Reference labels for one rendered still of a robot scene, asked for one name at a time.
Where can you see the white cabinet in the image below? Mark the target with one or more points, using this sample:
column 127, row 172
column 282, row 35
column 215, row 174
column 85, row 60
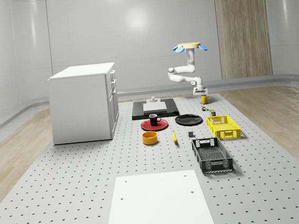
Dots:
column 80, row 108

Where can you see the yellow mug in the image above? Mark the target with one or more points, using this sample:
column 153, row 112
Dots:
column 204, row 100

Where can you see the yellow bowl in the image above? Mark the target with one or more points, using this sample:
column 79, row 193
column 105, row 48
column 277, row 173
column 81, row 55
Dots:
column 150, row 139

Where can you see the puzzle cube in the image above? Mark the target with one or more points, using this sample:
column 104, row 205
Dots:
column 205, row 108

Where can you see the grey cube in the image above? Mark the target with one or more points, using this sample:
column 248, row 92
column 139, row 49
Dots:
column 191, row 134

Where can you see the banana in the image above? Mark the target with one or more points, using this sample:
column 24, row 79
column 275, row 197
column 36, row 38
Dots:
column 175, row 138

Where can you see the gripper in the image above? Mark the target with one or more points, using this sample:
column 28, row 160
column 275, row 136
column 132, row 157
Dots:
column 199, row 90

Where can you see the black mug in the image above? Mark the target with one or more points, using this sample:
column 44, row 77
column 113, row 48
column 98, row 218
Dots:
column 153, row 120

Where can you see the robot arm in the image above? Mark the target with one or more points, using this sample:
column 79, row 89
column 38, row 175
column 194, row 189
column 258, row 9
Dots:
column 185, row 69

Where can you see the black stove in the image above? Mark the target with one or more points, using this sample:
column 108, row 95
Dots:
column 138, row 110

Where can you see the dark grey basket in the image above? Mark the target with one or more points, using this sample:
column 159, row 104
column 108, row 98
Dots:
column 213, row 154

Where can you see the yellow basket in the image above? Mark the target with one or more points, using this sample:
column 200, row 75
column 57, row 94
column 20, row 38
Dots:
column 223, row 127

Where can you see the black plate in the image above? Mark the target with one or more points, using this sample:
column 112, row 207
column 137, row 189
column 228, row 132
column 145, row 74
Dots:
column 188, row 120

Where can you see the flat-sided can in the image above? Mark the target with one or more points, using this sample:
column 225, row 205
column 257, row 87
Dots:
column 212, row 112

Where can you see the red plate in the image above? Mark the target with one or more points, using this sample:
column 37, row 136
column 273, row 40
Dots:
column 147, row 126

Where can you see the white board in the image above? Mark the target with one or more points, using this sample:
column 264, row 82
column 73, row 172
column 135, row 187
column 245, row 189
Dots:
column 159, row 209

